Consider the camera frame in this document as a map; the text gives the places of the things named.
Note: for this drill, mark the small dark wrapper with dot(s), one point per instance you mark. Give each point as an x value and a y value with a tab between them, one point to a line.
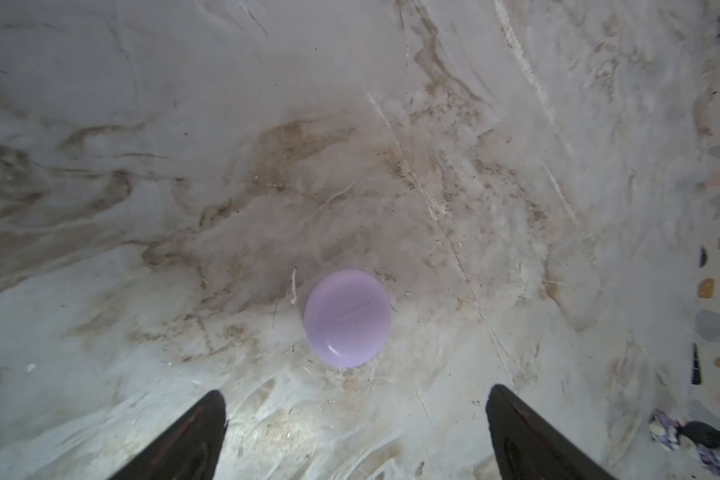
697	440

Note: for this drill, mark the purple earbud charging case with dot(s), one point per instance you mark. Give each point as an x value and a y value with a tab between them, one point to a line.
347	318

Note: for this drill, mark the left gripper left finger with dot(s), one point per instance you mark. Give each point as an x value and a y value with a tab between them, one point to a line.
189	449

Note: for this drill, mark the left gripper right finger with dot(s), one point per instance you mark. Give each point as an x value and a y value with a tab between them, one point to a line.
526	446

